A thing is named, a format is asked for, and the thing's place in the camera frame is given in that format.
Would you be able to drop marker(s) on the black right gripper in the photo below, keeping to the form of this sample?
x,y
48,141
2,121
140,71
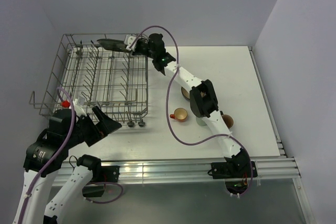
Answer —
x,y
135,52

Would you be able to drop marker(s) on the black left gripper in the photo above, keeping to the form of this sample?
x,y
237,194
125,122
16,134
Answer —
x,y
106,125

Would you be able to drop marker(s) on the black floral square plate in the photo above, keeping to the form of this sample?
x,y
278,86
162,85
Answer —
x,y
113,45

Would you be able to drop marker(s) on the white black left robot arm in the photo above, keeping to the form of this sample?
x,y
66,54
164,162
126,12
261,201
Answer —
x,y
45,157

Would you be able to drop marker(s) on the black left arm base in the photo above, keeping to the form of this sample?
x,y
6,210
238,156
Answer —
x,y
106,174

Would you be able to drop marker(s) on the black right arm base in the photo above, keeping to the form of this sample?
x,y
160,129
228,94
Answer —
x,y
230,170

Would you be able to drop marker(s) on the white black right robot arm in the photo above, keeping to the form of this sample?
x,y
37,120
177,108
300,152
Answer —
x,y
203,103

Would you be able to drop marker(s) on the dark bowl tan inside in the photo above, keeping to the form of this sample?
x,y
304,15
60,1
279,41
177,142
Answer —
x,y
185,94

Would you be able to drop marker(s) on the small red orange cup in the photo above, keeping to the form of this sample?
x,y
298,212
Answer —
x,y
180,114

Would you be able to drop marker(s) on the pale green cup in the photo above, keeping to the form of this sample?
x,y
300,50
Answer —
x,y
200,122

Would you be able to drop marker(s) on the dark brown mug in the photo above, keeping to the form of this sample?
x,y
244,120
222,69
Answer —
x,y
228,120

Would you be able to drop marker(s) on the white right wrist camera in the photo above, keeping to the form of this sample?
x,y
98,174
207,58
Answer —
x,y
130,42

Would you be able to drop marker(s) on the grey wire dish rack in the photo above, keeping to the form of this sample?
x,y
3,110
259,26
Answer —
x,y
117,82

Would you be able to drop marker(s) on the aluminium mounting rail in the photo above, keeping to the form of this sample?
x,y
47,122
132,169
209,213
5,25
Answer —
x,y
195,170

